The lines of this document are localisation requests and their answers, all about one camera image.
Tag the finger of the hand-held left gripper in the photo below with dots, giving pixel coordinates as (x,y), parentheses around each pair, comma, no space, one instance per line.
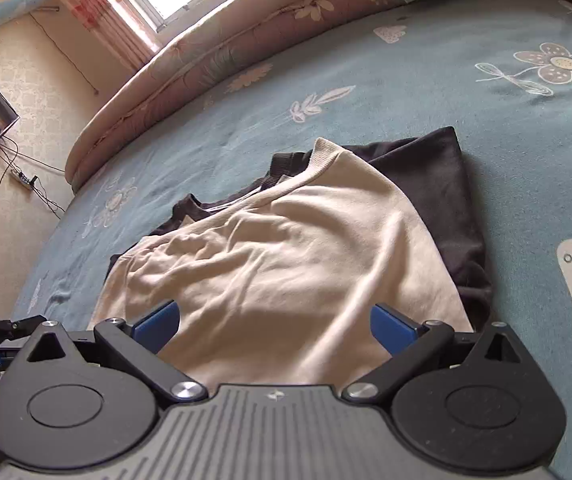
(25,327)

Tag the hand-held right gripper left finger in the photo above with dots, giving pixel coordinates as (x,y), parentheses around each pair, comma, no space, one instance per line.
(158,327)

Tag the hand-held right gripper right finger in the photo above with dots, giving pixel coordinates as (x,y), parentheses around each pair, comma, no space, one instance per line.
(391,330)

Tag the beige sweatshirt with black sleeves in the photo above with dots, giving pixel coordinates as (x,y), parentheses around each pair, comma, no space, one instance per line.
(291,270)

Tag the white power strip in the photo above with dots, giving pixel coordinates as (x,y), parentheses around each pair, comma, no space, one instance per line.
(23,180)

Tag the blue floral bed sheet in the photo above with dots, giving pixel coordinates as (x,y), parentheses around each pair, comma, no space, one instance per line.
(416,85)

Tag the pink floral folded quilt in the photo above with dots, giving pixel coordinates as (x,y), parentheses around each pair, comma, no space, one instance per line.
(190,60)

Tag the pink floral curtain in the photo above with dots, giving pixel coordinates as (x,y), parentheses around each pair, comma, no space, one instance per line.
(100,15)

